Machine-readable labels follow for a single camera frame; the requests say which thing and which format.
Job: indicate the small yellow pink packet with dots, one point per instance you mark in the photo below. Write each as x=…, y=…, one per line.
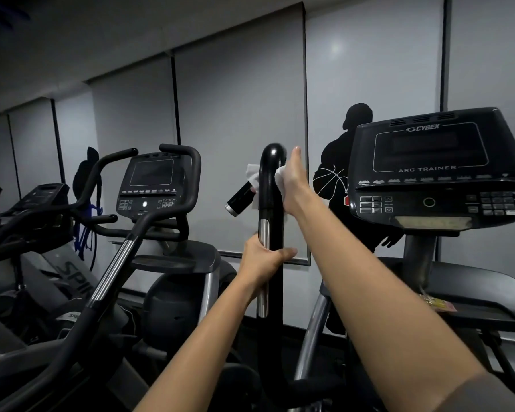
x=438, y=303

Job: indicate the person's left thumb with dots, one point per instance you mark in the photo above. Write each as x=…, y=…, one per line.
x=280, y=255

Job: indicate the person's right forearm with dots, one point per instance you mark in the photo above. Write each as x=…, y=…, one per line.
x=377, y=304

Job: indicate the row of grey roller blinds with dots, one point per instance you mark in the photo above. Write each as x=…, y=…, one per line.
x=240, y=124

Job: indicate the black spray bottle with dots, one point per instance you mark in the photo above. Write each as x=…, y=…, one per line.
x=240, y=198

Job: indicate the person's left hand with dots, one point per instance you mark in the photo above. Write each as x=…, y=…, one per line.
x=253, y=265

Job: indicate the blue black cyclist silhouette decal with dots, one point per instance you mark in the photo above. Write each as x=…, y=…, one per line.
x=86, y=171

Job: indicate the small black trainer console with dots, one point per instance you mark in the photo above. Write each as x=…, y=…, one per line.
x=152, y=184

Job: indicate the grey shirt sleeve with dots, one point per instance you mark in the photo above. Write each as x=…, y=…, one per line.
x=493, y=396

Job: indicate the person's right hand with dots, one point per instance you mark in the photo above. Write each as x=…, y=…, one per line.
x=295, y=193

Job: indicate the black basketball player silhouette decal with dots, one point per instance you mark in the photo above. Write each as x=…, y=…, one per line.
x=332, y=175

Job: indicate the person's left forearm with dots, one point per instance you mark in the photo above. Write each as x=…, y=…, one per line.
x=197, y=356

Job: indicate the dark exercise machine console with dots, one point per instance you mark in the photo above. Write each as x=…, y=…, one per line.
x=43, y=195

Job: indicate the large black trainer console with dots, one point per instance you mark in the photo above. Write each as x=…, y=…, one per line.
x=437, y=167

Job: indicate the person's right thumb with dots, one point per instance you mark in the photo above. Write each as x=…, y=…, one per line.
x=295, y=162

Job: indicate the black grey trainer machine frame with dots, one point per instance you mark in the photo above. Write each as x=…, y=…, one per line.
x=476, y=287

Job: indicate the black grey spin bike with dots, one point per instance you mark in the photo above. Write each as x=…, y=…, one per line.
x=34, y=287

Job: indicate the grey black elliptical machine body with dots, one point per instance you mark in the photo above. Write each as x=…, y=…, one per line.
x=180, y=291

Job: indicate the white cleaning cloth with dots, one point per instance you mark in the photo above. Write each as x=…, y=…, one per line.
x=280, y=178

